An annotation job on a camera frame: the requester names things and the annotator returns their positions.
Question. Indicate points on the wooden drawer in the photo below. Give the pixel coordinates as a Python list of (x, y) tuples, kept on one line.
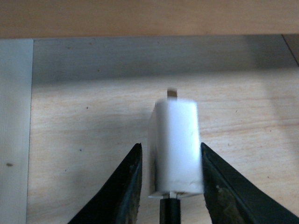
[(99, 66)]

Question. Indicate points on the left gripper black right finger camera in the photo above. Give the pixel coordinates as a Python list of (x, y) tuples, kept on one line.
[(232, 199)]

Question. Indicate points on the white charger adapter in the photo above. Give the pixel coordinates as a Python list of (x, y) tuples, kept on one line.
[(175, 161)]

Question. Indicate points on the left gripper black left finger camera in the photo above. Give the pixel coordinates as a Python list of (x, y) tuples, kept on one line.
[(117, 202)]

